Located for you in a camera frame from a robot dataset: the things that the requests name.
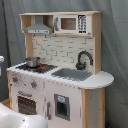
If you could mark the grey toy sink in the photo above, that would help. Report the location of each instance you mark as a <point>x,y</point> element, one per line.
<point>72,74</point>

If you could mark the left red stove knob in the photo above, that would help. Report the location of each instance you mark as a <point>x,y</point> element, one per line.
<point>15,79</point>

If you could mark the grey cabinet door handle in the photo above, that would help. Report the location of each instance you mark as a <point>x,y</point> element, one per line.
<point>48,111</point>

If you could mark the toy oven door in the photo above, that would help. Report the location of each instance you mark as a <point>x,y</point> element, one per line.
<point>25,103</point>

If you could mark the small metal toy pot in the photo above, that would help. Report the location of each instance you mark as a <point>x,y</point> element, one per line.
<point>32,61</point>

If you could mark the black toy faucet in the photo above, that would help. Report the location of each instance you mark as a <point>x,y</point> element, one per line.
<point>81,64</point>

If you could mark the right red stove knob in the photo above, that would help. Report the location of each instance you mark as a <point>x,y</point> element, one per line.
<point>33,84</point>

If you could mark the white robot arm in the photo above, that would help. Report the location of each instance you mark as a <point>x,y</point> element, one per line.
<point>11,119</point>

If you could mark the black toy stovetop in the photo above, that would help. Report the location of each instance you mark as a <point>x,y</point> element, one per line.
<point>42,68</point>

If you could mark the grey range hood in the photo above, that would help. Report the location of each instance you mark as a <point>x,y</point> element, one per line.
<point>38,27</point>

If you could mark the grey ice dispenser panel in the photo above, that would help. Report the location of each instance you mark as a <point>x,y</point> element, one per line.
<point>62,107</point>

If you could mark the grey backdrop curtain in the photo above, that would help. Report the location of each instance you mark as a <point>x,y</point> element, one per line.
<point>114,45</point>

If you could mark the red stove knob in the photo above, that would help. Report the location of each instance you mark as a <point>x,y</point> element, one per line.
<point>15,79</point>
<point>33,84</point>

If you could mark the white toy microwave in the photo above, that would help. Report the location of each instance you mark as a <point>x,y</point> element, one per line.
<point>73,24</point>

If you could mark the wooden toy kitchen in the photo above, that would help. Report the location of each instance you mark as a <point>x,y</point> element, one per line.
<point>87,98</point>

